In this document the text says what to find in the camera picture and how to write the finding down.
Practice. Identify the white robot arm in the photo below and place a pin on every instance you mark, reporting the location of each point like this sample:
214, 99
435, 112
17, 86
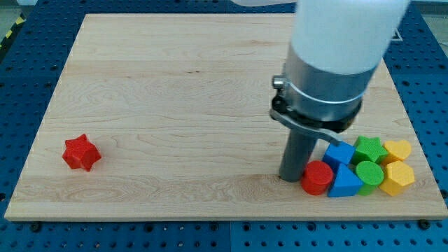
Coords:
343, 37

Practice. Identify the green star block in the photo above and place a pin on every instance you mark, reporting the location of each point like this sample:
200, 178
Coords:
368, 149

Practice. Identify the red star block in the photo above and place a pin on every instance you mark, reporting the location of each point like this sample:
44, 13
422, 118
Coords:
80, 153

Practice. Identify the light wooden board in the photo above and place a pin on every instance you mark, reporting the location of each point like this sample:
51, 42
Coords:
177, 105

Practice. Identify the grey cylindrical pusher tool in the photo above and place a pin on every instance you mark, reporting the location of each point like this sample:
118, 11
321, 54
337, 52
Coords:
298, 150

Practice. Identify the silver wrist clamp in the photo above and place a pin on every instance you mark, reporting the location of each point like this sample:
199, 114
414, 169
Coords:
315, 103

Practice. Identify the red cylinder block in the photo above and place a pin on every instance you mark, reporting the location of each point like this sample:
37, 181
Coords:
317, 177

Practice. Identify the blue cube block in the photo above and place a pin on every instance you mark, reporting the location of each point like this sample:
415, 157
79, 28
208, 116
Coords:
335, 155

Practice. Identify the blue triangle block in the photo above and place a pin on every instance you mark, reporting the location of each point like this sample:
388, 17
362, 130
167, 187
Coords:
346, 183

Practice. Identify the green cylinder block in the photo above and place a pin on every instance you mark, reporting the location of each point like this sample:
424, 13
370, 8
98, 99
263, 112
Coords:
371, 175

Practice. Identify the yellow heart block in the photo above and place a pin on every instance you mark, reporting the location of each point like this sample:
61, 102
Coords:
397, 151

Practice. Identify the yellow hexagon block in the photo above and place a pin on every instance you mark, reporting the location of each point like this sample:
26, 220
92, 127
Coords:
398, 177

